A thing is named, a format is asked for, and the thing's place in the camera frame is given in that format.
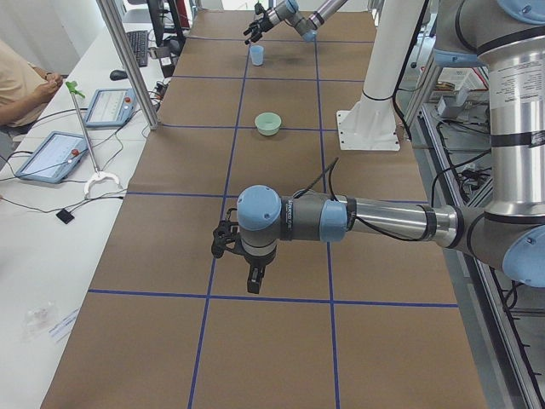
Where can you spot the person in beige shirt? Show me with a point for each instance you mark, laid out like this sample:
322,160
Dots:
26,89

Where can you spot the clear plastic bag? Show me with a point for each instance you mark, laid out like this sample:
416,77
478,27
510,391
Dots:
38,320

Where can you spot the light blue plastic cup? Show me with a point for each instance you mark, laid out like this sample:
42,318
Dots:
257,55

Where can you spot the near blue teach pendant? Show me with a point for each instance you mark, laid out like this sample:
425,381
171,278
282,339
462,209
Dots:
54,159

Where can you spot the far blue teach pendant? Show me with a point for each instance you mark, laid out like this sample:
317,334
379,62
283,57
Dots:
110,108

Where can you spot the black keyboard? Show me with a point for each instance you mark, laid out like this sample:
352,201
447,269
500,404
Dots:
138,41

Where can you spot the black computer mouse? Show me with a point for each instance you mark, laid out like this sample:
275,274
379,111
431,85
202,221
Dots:
117,75

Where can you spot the aluminium frame post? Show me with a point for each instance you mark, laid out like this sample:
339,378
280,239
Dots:
115,27

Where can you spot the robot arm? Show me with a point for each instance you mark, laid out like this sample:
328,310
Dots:
508,234
288,11

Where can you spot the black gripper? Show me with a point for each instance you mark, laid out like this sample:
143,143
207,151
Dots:
266,20
255,261

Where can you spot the mint green bowl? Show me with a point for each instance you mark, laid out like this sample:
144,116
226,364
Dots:
268,123

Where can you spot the white camera mast base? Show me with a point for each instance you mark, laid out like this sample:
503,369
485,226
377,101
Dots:
370,125

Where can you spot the blue teach pendant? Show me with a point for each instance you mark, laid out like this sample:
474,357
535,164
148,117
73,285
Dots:
54,159
110,108

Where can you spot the small black square pad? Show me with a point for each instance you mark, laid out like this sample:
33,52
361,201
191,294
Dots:
65,216

